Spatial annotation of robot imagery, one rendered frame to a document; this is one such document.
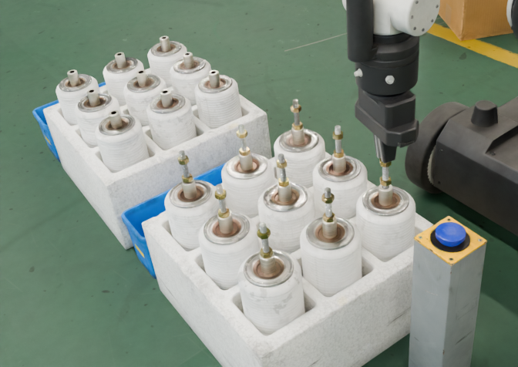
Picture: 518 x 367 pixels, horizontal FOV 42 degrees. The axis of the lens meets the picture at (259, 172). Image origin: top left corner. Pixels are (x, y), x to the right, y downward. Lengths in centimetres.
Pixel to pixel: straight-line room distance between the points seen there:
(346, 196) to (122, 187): 47
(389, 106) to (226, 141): 58
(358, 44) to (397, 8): 7
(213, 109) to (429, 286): 67
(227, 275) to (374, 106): 36
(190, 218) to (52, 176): 69
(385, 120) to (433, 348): 36
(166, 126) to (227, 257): 43
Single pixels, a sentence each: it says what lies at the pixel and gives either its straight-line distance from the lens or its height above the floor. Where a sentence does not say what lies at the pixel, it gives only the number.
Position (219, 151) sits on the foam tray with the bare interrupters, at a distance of 147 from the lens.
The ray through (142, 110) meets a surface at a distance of 153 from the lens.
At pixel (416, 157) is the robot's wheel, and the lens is 143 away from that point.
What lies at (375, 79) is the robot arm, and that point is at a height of 50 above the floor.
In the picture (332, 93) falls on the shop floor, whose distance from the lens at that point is 190.
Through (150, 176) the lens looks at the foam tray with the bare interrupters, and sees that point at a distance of 141.
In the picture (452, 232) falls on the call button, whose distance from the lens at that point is 95.
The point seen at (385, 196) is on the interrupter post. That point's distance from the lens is 110.
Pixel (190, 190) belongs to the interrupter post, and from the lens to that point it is 116.
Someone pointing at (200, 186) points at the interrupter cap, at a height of 25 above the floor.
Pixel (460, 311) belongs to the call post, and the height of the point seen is 20.
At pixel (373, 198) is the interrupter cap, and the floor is 25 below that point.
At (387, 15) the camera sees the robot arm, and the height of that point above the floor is 60.
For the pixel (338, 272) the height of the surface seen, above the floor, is 21.
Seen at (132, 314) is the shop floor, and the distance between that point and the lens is 135.
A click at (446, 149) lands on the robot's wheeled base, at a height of 17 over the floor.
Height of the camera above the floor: 97
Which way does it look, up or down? 37 degrees down
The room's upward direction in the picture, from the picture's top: 8 degrees counter-clockwise
